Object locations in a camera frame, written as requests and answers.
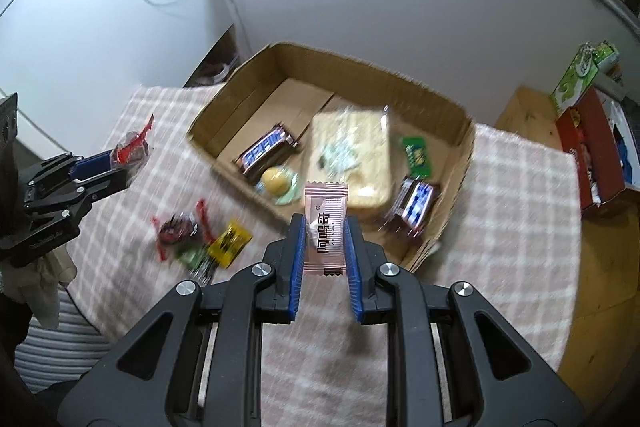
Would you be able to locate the pink snack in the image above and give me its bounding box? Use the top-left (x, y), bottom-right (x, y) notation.
top-left (304, 182), bottom-right (348, 277)

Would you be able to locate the large cracker pack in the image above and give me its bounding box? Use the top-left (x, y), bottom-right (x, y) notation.
top-left (305, 107), bottom-right (393, 211)

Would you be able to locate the open cardboard box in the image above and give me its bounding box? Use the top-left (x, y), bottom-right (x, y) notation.
top-left (188, 42), bottom-right (475, 271)

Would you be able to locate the red dark snack packet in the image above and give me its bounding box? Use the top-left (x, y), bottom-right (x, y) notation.
top-left (152, 199), bottom-right (215, 261)

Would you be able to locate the green snack packet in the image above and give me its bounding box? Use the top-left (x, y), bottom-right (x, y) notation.
top-left (178, 246), bottom-right (218, 286)

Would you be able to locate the yellow snack packet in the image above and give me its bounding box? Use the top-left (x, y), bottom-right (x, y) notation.
top-left (207, 220), bottom-right (253, 269)

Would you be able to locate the red clear candy wrapper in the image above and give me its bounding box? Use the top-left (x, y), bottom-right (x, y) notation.
top-left (110, 115), bottom-right (154, 171)

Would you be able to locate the dark chocolate bar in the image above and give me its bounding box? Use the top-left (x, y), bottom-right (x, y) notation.
top-left (233, 124), bottom-right (298, 178)

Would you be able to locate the yellow round candy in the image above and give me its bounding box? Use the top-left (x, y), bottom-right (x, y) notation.
top-left (255, 166), bottom-right (300, 206)

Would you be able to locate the small green candy packet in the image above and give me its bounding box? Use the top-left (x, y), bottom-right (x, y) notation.
top-left (401, 136), bottom-right (432, 180)

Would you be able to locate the pink plaid blanket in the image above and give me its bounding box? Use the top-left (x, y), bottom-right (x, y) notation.
top-left (68, 88), bottom-right (580, 426)

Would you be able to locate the green paper bag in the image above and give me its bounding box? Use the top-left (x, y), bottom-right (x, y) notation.
top-left (550, 40), bottom-right (623, 117)

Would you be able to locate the red storage box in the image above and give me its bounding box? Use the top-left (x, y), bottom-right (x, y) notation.
top-left (555, 87), bottom-right (639, 216)

